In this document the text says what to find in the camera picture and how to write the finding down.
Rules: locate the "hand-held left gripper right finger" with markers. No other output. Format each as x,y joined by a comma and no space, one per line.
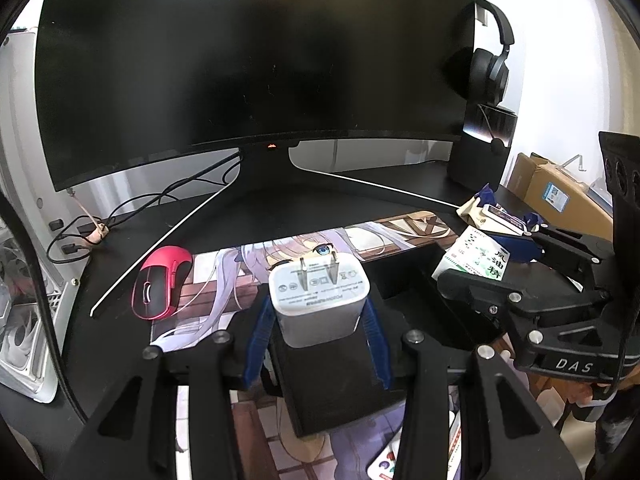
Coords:
376,342

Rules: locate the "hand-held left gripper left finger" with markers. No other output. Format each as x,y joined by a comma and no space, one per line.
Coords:
257,342

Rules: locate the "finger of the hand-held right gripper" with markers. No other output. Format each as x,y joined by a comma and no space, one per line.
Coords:
480,287
520,247

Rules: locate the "white and green small box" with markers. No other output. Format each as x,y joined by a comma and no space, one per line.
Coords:
475,260

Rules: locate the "black container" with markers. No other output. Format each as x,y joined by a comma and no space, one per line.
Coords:
340,385

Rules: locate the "white plug charger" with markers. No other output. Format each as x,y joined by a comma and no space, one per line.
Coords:
320,305

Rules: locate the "person's right forearm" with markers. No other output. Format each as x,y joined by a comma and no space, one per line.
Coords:
612,435

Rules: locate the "printed desk mat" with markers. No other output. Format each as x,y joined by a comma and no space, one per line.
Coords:
220,300

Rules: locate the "wet wipes pack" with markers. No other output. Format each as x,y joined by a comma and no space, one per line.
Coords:
475,212

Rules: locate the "cardboard box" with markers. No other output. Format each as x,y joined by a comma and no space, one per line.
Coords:
532,180

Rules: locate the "black cylinder speaker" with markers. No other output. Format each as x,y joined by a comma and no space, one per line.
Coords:
475,167

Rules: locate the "red computer mouse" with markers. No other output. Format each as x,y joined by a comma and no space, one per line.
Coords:
160,282

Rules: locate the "black monitor stand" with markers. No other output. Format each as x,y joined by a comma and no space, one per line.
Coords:
265,172

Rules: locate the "black headphones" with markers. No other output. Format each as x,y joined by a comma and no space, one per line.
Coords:
487,70

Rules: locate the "white computer case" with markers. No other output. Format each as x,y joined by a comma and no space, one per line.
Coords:
25,335

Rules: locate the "black curved monitor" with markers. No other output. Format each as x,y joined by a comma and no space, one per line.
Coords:
250,60

